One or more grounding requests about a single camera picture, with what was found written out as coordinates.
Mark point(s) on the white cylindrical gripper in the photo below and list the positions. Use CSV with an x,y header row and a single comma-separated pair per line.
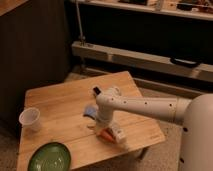
x,y
103,121

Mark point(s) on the white plastic bottle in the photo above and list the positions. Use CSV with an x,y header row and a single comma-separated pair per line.
x,y
117,132

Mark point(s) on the orange pepper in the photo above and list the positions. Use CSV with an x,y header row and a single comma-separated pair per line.
x,y
107,136

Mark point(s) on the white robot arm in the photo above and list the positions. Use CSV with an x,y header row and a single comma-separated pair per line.
x,y
196,116

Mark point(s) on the blue yellow sponge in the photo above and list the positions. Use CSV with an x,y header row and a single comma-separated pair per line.
x,y
90,111

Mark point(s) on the small black object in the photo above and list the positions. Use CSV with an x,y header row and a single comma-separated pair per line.
x,y
96,91

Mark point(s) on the wooden table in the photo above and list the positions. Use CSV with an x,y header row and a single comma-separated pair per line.
x,y
62,106

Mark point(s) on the grey metal shelf beam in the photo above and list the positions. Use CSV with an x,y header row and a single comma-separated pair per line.
x,y
156,63

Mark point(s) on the green plate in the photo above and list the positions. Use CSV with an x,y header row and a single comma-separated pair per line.
x,y
52,156

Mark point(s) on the clear plastic cup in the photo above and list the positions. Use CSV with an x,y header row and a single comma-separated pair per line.
x,y
30,118

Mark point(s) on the metal pole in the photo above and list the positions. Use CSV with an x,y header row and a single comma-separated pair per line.
x,y
82,38

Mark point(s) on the dark wooden cabinet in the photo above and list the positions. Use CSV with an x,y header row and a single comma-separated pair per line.
x,y
33,52

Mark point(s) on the black handle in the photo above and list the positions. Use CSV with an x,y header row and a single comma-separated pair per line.
x,y
188,64

